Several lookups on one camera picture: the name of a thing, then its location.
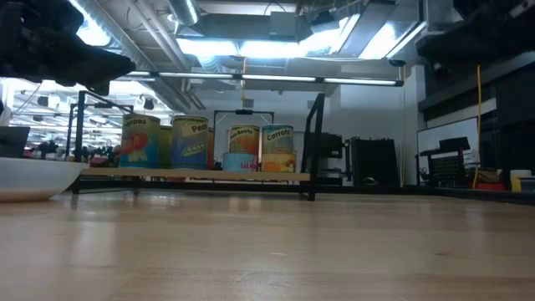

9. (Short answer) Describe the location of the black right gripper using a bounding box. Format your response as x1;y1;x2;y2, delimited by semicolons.
415;0;535;70

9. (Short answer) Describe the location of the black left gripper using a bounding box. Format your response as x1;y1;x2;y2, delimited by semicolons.
0;0;137;95

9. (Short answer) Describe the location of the tomatoes can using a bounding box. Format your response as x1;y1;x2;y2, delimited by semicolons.
120;113;162;170

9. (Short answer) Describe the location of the yellow green labelled can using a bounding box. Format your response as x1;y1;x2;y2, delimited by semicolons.
159;125;174;170

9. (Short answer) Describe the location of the blue peas can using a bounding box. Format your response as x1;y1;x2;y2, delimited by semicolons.
170;115;210;171

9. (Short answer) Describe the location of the orange labelled can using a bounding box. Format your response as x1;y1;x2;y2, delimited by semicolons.
207;126;216;170

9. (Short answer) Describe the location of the red green beans can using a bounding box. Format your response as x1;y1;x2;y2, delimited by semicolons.
227;124;262;156

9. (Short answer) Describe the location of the yellow carrots can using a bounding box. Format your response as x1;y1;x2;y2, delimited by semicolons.
261;124;295;156

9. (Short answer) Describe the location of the whiteboard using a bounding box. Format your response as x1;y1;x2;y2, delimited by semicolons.
416;116;480;172

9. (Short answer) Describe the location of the dark monitor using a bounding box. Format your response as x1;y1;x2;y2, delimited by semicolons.
0;125;31;159

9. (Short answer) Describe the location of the black pegboard stand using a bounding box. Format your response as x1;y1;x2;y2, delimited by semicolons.
417;136;472;189

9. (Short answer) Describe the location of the translucent white bowl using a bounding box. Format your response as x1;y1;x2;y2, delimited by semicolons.
0;156;90;204

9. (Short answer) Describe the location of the black cabinet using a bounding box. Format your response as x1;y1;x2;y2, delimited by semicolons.
349;136;401;188

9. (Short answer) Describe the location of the red object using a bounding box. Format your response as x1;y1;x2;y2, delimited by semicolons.
471;181;506;192

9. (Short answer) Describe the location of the black equipment cart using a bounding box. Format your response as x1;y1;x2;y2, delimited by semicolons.
317;132;350;185

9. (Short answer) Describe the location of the grey ceiling box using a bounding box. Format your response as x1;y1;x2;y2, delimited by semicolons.
269;11;298;38

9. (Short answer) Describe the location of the long ceiling light fixture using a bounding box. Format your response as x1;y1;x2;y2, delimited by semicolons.
116;69;405;88

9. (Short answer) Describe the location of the round silver ventilation duct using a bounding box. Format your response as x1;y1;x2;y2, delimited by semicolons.
166;0;201;27

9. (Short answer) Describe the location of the wooden shelf black frame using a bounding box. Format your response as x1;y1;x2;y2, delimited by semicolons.
69;89;326;202

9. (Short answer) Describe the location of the distant black gantry frame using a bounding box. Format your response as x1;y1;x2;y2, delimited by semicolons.
212;109;276;139

